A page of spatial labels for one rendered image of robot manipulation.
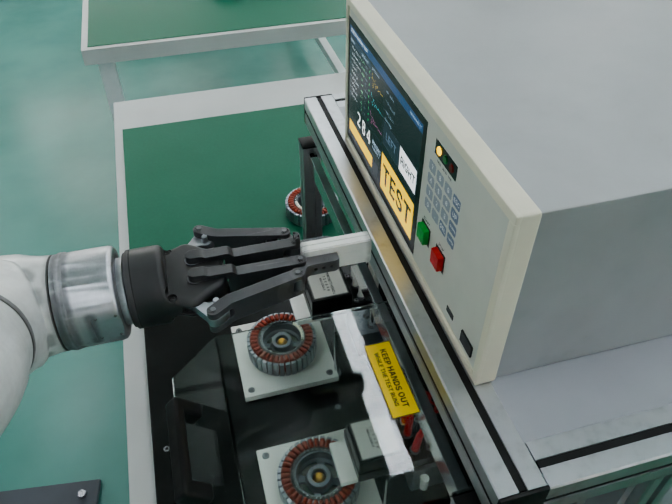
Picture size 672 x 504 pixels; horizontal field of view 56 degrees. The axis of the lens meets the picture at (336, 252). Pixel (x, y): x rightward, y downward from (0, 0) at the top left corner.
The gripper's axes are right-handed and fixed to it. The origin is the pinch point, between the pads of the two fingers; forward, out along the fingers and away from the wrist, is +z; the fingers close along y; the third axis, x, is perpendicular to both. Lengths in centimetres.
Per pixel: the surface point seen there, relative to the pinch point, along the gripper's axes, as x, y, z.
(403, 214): -2.0, -6.0, 9.5
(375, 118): 4.0, -16.9, 9.4
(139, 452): -43, -10, -27
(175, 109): -44, -110, -14
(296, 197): -40, -60, 8
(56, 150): -119, -222, -70
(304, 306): -30.0, -20.4, 0.7
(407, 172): 3.8, -6.0, 9.5
